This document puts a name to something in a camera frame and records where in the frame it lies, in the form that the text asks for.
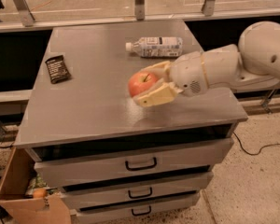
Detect black snack bar wrapper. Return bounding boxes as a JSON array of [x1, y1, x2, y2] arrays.
[[45, 55, 71, 84]]

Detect top grey drawer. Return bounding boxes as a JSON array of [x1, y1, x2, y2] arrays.
[[35, 138, 233, 187]]

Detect bottom grey drawer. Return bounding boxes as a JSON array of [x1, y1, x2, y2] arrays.
[[77, 192, 200, 224]]

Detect grey drawer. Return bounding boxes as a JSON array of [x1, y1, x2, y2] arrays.
[[77, 192, 200, 224], [61, 172, 213, 209], [35, 138, 233, 187]]

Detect middle grey drawer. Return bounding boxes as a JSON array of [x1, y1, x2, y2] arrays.
[[61, 172, 213, 209]]

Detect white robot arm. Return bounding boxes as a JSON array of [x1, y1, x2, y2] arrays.
[[130, 21, 280, 107]]

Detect clear plastic water bottle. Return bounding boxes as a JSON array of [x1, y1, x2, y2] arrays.
[[125, 36, 183, 58]]

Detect cardboard box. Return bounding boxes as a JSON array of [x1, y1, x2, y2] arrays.
[[0, 148, 71, 224]]

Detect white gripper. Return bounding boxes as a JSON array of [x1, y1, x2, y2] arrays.
[[133, 51, 208, 107]]

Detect red apple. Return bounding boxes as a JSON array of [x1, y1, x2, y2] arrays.
[[128, 72, 158, 97]]

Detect grey metal railing frame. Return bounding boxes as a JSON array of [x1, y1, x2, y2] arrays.
[[0, 0, 280, 33]]

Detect green packet in box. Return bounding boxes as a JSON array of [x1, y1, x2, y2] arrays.
[[25, 175, 49, 196]]

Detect small orange fruit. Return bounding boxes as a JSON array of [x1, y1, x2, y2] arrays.
[[33, 188, 48, 198]]

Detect grey drawer cabinet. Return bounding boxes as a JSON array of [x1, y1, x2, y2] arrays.
[[16, 21, 247, 214]]

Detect black floor cable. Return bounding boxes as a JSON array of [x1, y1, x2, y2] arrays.
[[232, 132, 280, 157]]

